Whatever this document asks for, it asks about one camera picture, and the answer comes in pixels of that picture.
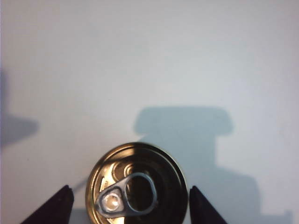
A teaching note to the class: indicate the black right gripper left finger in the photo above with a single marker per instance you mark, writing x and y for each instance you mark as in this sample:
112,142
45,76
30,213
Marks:
56,210

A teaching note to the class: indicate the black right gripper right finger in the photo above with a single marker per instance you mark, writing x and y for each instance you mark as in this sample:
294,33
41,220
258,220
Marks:
203,210

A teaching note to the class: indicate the red tomato paste can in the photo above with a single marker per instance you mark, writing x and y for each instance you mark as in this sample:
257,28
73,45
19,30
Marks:
151,163

